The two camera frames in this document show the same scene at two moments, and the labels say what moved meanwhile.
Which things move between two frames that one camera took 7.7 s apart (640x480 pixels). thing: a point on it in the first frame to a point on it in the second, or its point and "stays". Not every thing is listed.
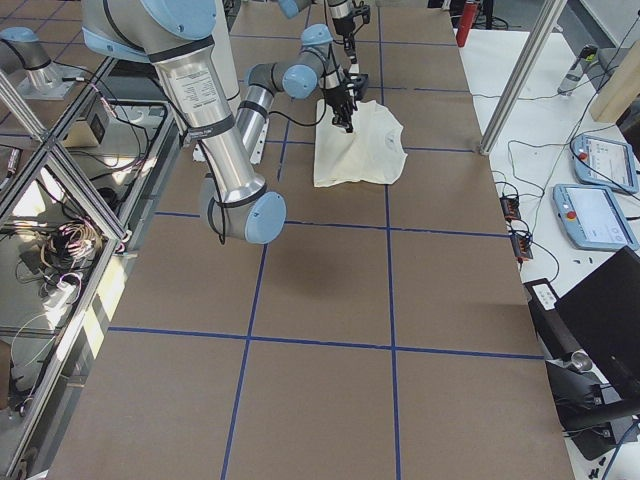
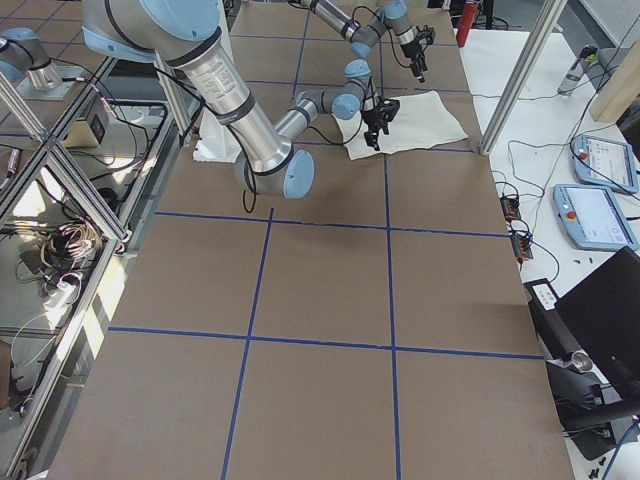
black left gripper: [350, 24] to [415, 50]
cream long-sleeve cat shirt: [372, 153] to [423, 119]
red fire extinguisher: [466, 23] stays
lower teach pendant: [591, 218] stays
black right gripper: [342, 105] to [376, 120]
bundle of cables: [57, 257] stays
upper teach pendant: [604, 163] stays
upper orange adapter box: [511, 207] stays
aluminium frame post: [542, 29] stays
